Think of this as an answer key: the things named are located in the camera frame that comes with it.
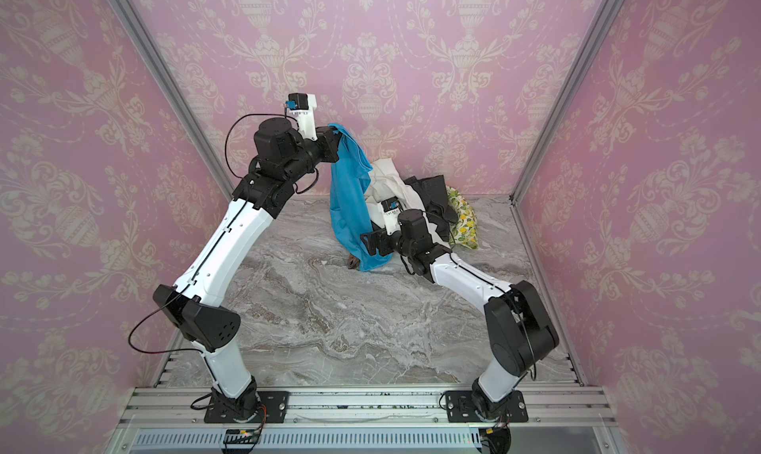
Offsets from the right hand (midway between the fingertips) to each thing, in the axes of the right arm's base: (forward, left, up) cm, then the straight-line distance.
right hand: (375, 229), depth 86 cm
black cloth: (+26, -22, -13) cm, 37 cm away
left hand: (+7, +5, +29) cm, 31 cm away
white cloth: (+25, -3, -3) cm, 25 cm away
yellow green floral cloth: (+10, -31, -15) cm, 36 cm away
